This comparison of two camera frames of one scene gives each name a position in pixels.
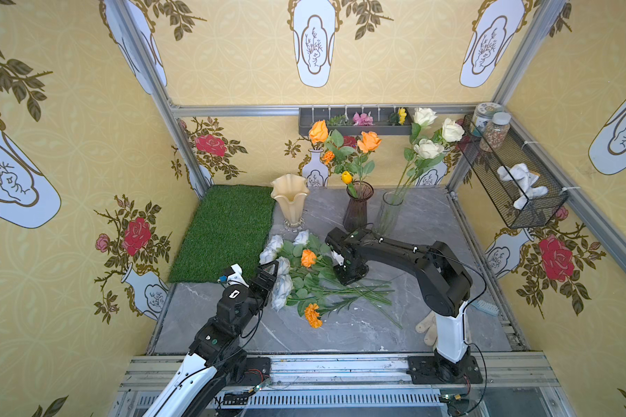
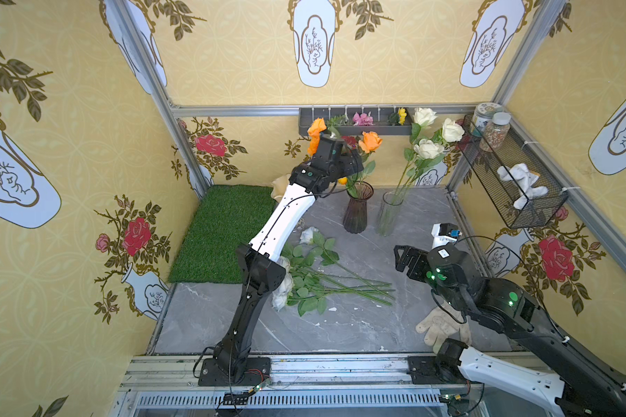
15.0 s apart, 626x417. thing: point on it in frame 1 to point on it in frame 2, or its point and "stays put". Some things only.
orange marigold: (314, 314) to (313, 142)
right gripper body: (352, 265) to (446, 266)
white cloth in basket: (524, 181) stays put
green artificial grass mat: (228, 226) stays put
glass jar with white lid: (482, 115) stays put
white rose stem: (428, 148) stays put
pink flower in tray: (362, 120) stays put
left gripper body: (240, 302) to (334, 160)
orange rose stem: (369, 142) stays put
